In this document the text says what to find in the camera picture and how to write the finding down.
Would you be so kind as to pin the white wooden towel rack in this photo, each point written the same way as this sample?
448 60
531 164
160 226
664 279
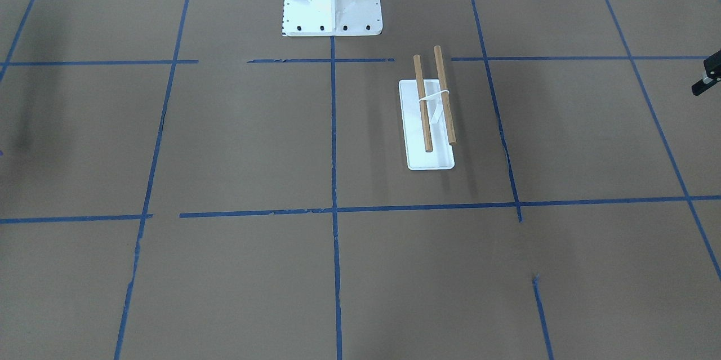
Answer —
427 118

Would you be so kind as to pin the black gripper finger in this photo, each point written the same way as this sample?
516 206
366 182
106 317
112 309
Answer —
711 75

